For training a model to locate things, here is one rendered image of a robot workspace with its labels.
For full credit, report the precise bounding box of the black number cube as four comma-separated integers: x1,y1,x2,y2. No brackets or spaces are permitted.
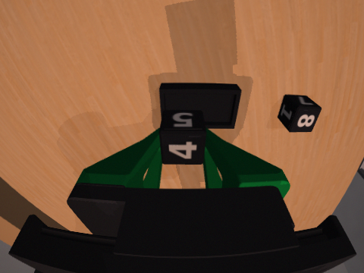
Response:
278,95,322,132
159,110,207,165

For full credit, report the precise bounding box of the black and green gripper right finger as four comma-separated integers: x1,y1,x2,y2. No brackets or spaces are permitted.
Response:
203,128,290,198

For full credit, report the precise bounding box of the black rectangular tray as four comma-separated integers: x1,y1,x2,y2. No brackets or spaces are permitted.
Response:
159,83,242,129

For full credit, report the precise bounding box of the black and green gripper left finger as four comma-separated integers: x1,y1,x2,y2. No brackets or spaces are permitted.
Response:
76,128,162,188

